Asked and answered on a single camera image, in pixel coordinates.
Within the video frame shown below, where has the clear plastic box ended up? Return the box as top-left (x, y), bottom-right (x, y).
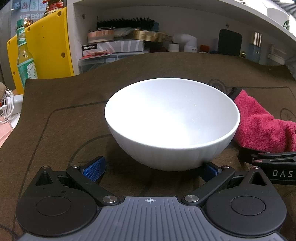
top-left (77, 52), bottom-right (149, 75)

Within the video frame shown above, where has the grey striped box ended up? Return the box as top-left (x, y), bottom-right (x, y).
top-left (82, 40), bottom-right (145, 56)

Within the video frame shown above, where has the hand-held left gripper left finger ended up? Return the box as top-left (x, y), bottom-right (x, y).
top-left (34, 156), bottom-right (121, 207)

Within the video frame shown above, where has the white pipe elbow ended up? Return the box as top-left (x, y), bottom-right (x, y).
top-left (173, 33), bottom-right (198, 53)

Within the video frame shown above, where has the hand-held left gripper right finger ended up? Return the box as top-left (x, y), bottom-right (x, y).
top-left (181, 162), bottom-right (274, 207)

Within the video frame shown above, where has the white mug green logo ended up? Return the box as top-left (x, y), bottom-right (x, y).
top-left (267, 8), bottom-right (291, 32)

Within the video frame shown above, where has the green glass bottle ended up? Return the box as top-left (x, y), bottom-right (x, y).
top-left (16, 20), bottom-right (38, 90)

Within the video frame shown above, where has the black brush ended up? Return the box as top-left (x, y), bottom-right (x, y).
top-left (97, 19), bottom-right (155, 30)

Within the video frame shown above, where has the black rectangular pad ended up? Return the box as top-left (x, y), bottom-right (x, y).
top-left (218, 29), bottom-right (243, 57)

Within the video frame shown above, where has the white shelf unit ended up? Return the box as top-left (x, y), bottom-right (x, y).
top-left (67, 0), bottom-right (296, 80)

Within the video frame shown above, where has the silver metal block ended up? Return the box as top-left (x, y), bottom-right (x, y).
top-left (253, 31), bottom-right (263, 46)

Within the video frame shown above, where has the white charger with cable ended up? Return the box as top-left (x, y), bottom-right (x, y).
top-left (0, 89), bottom-right (24, 124)

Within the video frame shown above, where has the white bowl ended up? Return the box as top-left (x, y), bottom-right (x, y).
top-left (104, 78), bottom-right (241, 172)

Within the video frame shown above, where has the red ornament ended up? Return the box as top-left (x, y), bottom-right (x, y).
top-left (43, 0), bottom-right (64, 16)

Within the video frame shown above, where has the gold round tin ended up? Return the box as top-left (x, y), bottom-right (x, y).
top-left (133, 29), bottom-right (164, 43)

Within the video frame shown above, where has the copper tape roll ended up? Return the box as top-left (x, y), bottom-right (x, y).
top-left (87, 30), bottom-right (114, 40)

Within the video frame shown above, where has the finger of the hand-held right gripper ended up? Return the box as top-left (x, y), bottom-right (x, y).
top-left (238, 149), bottom-right (296, 168)

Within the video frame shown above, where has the yellow plastic panel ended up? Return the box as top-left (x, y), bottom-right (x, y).
top-left (7, 7), bottom-right (75, 91)

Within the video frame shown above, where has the pink cloth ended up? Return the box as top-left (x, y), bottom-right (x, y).
top-left (228, 87), bottom-right (296, 153)

